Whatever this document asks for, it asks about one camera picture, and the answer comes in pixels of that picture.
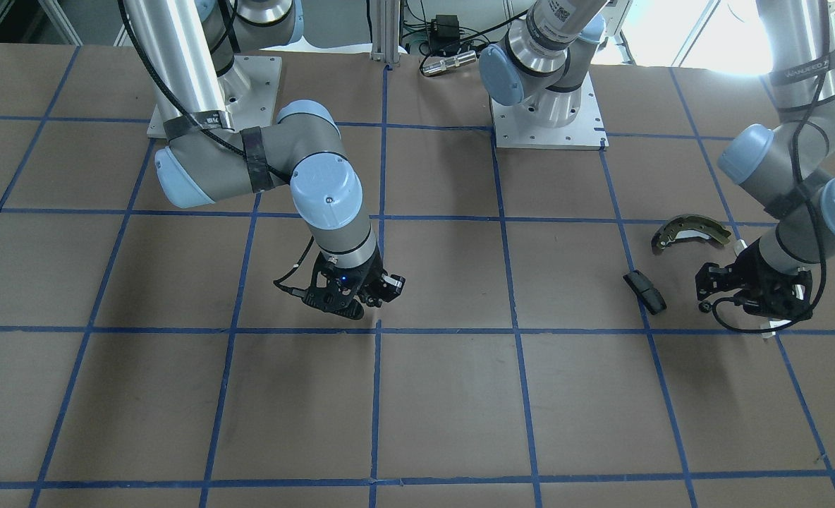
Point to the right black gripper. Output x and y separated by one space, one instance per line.
371 277

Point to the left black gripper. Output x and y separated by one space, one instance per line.
750 270

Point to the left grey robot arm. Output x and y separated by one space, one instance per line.
551 47

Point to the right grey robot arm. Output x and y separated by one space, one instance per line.
192 51

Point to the olive brake shoe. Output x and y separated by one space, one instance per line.
690 227

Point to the black brake pad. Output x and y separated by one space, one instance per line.
646 292

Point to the brown paper table cover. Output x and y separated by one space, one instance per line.
146 359

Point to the white curved plastic bracket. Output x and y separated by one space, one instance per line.
773 321

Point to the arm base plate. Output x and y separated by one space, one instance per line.
245 96
552 120

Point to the aluminium frame post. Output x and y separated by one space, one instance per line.
385 32

